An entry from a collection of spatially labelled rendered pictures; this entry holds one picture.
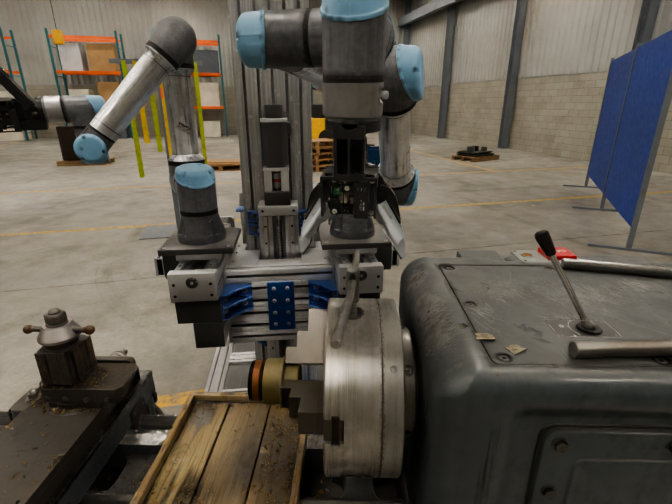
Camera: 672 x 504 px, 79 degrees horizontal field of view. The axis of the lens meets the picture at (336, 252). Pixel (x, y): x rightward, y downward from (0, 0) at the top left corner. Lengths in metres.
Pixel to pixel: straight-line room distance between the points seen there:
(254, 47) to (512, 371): 0.55
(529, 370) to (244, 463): 0.60
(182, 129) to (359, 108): 0.99
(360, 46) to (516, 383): 0.44
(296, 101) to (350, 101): 0.94
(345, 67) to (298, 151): 0.96
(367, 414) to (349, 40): 0.50
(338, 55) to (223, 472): 0.78
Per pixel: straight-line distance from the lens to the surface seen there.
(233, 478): 0.93
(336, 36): 0.51
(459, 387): 0.57
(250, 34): 0.64
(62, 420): 1.05
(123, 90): 1.30
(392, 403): 0.66
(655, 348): 0.69
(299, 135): 1.44
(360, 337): 0.67
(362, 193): 0.51
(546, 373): 0.60
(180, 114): 1.43
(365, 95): 0.50
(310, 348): 0.80
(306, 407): 0.69
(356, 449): 0.69
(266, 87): 1.44
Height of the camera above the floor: 1.57
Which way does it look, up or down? 20 degrees down
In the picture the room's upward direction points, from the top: straight up
